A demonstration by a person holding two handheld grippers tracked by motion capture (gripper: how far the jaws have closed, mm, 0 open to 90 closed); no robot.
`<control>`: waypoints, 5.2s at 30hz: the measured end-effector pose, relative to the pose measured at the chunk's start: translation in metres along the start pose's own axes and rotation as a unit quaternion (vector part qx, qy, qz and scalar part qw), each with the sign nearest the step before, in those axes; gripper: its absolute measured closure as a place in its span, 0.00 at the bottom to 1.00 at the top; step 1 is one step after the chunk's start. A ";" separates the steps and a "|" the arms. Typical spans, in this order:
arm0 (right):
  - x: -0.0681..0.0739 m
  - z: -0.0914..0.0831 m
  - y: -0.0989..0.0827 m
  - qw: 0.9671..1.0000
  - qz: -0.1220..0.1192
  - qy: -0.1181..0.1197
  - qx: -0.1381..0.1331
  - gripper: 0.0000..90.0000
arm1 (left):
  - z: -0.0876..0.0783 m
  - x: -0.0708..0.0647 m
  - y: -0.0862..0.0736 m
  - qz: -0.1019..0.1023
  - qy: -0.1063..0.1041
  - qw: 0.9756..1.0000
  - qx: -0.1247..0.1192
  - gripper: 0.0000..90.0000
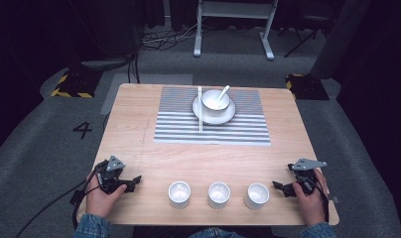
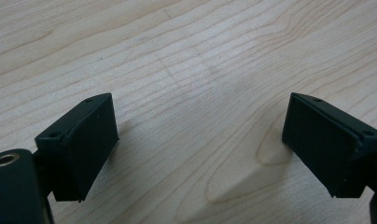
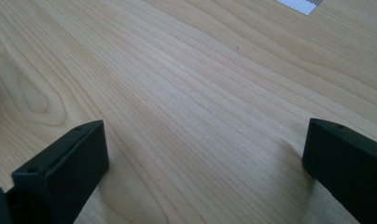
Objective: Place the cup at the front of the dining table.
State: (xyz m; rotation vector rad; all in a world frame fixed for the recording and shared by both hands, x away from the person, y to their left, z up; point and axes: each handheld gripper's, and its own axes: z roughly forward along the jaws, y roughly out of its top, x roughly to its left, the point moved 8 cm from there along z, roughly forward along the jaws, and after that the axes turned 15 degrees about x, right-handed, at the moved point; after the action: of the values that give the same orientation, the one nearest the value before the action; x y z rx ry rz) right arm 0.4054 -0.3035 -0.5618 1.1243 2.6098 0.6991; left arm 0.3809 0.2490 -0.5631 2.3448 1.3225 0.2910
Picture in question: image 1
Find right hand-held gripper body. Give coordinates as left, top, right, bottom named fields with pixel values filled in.
left=287, top=157, right=329, bottom=196

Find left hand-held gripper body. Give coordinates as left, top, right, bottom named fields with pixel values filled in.
left=94, top=155, right=137, bottom=195

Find person's right hand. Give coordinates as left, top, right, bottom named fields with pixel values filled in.
left=292, top=168, right=329, bottom=228

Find person's left hand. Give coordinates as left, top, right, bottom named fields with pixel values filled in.
left=85, top=172, right=128, bottom=219

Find white cup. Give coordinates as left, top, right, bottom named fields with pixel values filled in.
left=206, top=180, right=232, bottom=210
left=243, top=182, right=271, bottom=211
left=168, top=180, right=193, bottom=210

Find grey striped placemat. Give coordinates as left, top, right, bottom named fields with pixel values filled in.
left=153, top=85, right=272, bottom=147

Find black yellow striped base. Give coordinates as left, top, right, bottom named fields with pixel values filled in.
left=285, top=72, right=331, bottom=101
left=50, top=68, right=103, bottom=99

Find person's denim legs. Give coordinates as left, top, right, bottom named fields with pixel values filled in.
left=188, top=226, right=237, bottom=238

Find white plate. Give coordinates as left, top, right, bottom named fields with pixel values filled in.
left=192, top=95, right=237, bottom=126

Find white bowl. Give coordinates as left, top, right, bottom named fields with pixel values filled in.
left=200, top=88, right=231, bottom=113

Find white spoon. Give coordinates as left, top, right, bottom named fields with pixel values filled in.
left=215, top=84, right=231, bottom=101

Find grey pillar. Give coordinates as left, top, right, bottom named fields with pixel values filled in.
left=309, top=0, right=372, bottom=80

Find black tripod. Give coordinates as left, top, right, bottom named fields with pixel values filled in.
left=277, top=13, right=334, bottom=60

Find white metal stand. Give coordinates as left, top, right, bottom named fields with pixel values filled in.
left=193, top=0, right=280, bottom=61

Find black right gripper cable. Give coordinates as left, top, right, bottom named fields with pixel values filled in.
left=301, top=177, right=331, bottom=224

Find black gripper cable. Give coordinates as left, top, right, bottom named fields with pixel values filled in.
left=14, top=160, right=109, bottom=238
left=301, top=177, right=331, bottom=224

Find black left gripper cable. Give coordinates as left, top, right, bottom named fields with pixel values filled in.
left=14, top=160, right=109, bottom=238

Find floor cables bundle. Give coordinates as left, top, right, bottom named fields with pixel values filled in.
left=140, top=22, right=202, bottom=53

